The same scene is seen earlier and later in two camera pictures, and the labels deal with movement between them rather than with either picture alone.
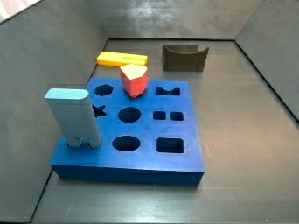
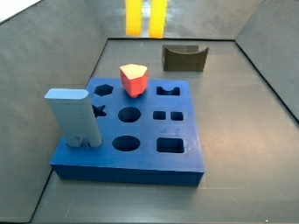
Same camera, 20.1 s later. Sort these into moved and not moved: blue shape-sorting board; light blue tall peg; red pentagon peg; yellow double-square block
Moved: yellow double-square block
Not moved: blue shape-sorting board; light blue tall peg; red pentagon peg
